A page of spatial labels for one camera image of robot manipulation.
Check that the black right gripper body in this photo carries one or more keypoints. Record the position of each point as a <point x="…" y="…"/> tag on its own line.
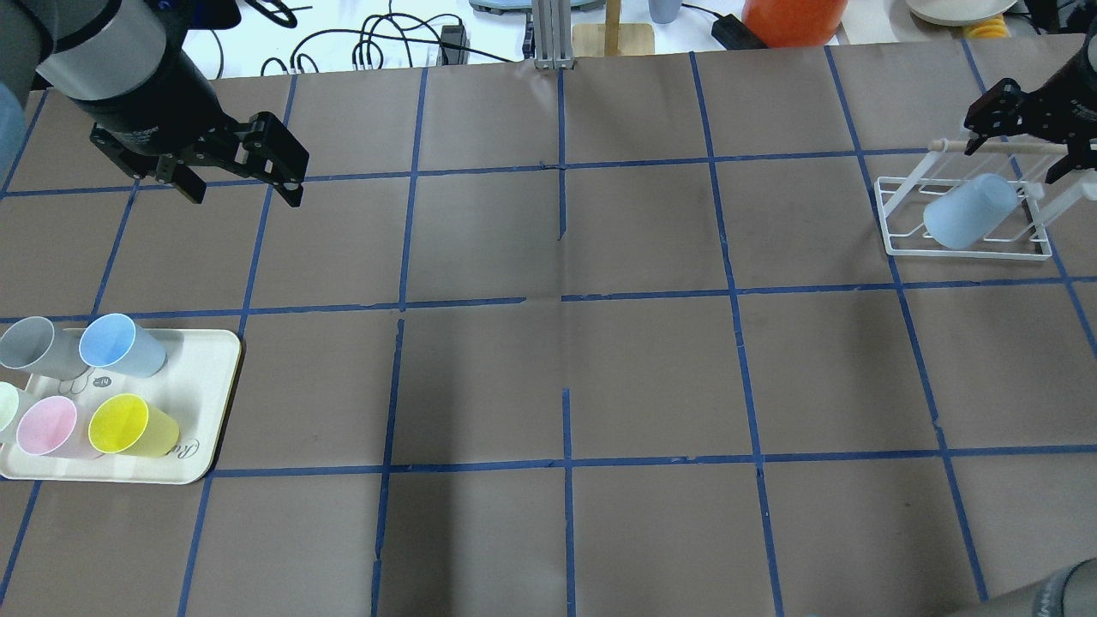
<point x="1065" y="103"/>

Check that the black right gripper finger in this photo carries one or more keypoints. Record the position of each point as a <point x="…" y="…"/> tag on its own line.
<point x="1080" y="156"/>
<point x="996" y="113"/>

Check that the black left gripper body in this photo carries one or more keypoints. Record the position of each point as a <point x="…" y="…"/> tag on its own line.
<point x="147" y="113"/>

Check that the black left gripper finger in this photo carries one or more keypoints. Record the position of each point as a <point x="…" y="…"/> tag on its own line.
<point x="191" y="186"/>
<point x="273" y="155"/>

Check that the light blue ikea cup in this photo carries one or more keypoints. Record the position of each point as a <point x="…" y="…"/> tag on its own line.
<point x="965" y="214"/>

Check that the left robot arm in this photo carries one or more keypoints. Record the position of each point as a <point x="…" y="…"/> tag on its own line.
<point x="93" y="47"/>

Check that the grey plastic cup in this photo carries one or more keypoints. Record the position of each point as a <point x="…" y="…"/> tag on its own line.
<point x="37" y="346"/>

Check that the yellow plastic cup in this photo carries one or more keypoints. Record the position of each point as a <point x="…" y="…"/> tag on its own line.
<point x="129" y="425"/>

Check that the pink plastic cup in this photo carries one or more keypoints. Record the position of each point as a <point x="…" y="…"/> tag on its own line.
<point x="57" y="427"/>

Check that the cream white plastic cup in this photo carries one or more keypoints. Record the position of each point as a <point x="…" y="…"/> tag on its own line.
<point x="11" y="406"/>

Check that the beige plate on desk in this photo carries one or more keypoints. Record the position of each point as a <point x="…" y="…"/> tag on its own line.
<point x="958" y="13"/>

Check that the cream plastic tray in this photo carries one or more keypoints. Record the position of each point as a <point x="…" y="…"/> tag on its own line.
<point x="194" y="388"/>

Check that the orange bucket with lid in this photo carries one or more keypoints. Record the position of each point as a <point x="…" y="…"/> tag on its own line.
<point x="781" y="24"/>

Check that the wooden mug tree stand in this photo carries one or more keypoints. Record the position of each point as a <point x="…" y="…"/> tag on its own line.
<point x="615" y="36"/>

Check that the white wire cup rack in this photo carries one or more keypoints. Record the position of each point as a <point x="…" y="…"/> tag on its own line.
<point x="1023" y="161"/>

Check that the aluminium frame post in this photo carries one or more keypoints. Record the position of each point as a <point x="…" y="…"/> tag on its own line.
<point x="552" y="25"/>

